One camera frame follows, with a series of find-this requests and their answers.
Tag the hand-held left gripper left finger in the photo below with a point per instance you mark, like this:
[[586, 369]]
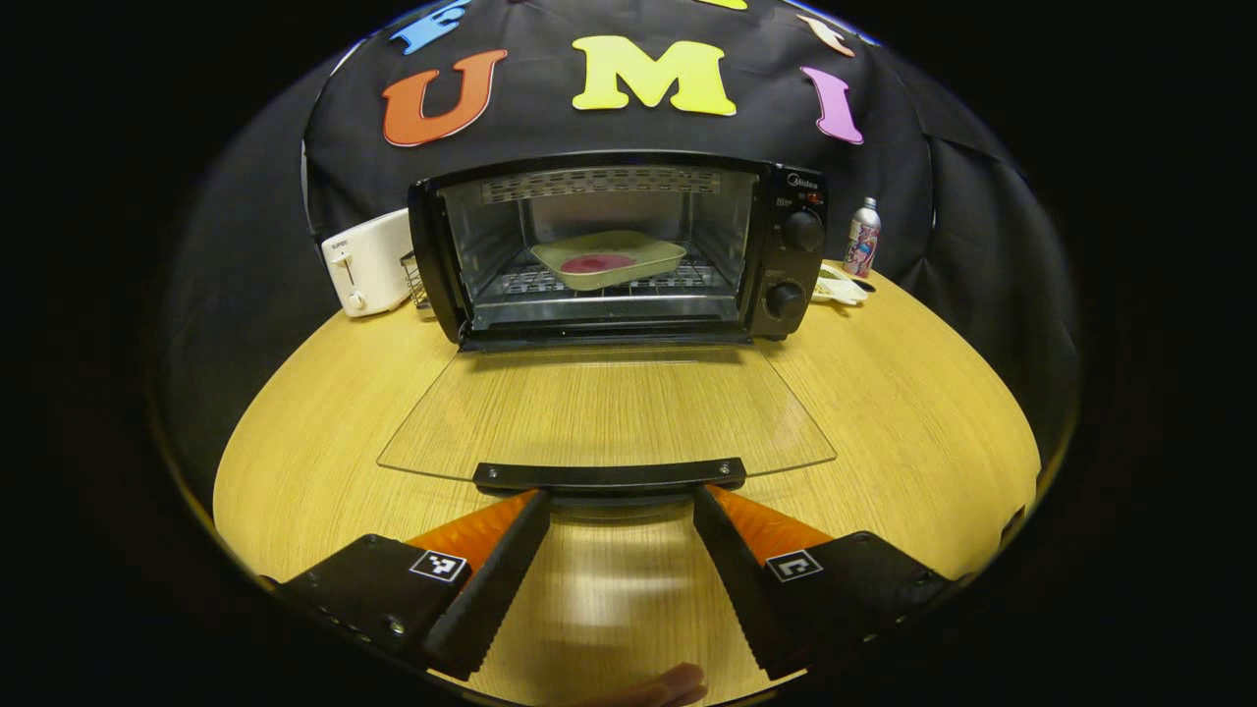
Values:
[[499, 589]]

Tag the silver printed spray bottle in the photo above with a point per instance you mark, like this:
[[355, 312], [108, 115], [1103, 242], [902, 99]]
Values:
[[862, 241]]

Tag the black backdrop cloth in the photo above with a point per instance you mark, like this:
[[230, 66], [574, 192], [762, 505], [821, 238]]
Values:
[[540, 128]]

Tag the cream rectangular food tray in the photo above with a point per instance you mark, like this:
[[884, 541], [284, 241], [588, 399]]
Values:
[[614, 279]]

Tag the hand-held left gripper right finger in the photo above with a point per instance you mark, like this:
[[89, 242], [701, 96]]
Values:
[[741, 579]]

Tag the small white dish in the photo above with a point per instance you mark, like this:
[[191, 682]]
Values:
[[835, 287]]

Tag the round pink food patty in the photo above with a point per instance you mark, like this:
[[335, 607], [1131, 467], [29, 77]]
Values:
[[597, 263]]

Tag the white toaster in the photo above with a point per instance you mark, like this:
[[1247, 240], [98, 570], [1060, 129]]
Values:
[[368, 265]]

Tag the metal oven rack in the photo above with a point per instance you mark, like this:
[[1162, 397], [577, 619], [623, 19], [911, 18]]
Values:
[[520, 283]]

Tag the black electric oven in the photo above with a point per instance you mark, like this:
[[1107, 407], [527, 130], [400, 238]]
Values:
[[786, 265]]

